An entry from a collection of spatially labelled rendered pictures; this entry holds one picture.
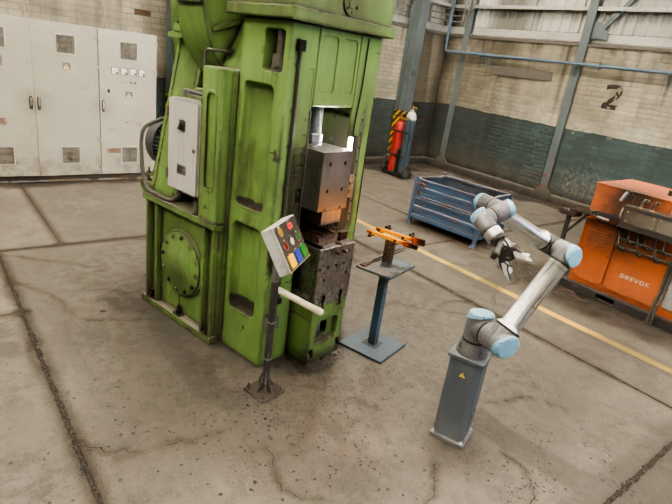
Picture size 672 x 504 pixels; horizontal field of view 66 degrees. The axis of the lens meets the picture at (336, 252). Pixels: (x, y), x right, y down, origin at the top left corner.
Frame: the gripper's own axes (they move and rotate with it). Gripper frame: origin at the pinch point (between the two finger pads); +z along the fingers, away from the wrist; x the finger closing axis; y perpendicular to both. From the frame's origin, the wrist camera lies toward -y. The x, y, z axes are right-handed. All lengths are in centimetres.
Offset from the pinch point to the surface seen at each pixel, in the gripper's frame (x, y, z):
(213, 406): 178, -87, -46
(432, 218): 276, 348, -239
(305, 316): 154, -10, -80
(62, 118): 372, -58, -562
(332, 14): -14, -8, -185
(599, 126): 163, 768, -309
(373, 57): 12, 43, -189
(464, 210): 230, 354, -211
